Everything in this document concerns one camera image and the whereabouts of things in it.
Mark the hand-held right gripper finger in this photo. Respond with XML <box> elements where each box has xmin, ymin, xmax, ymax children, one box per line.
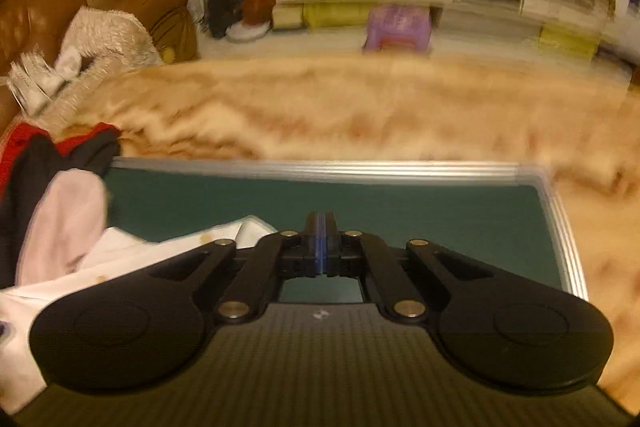
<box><xmin>147</xmin><ymin>212</ymin><xmax>326</xmax><ymax>326</ymax></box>
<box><xmin>325</xmin><ymin>212</ymin><xmax>494</xmax><ymax>324</ymax></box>

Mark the white polka dot garment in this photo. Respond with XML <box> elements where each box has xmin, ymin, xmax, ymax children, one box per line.
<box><xmin>0</xmin><ymin>216</ymin><xmax>279</xmax><ymax>415</ymax></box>

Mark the purple plastic stool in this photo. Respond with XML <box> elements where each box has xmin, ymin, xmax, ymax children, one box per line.
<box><xmin>362</xmin><ymin>4</ymin><xmax>433</xmax><ymax>55</ymax></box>

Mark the yellow box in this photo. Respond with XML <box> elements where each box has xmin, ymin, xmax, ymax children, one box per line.
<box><xmin>302</xmin><ymin>2</ymin><xmax>373</xmax><ymax>28</ymax></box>
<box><xmin>539</xmin><ymin>24</ymin><xmax>601</xmax><ymax>58</ymax></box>

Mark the pink garment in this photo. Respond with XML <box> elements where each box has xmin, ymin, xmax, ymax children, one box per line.
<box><xmin>15</xmin><ymin>169</ymin><xmax>108</xmax><ymax>285</ymax></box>

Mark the black mesh basket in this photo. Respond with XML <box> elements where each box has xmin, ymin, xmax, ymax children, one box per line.
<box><xmin>202</xmin><ymin>0</ymin><xmax>249</xmax><ymax>38</ymax></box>

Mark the white fuzzy throw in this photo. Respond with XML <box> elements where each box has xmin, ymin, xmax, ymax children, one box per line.
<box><xmin>7</xmin><ymin>6</ymin><xmax>161</xmax><ymax>130</ymax></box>

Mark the black and red garment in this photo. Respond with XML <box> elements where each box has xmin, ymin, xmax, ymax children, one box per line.
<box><xmin>0</xmin><ymin>122</ymin><xmax>122</xmax><ymax>290</ymax></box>

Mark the brown leather sofa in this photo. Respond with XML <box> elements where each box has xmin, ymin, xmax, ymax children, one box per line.
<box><xmin>0</xmin><ymin>0</ymin><xmax>200</xmax><ymax>132</ymax></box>

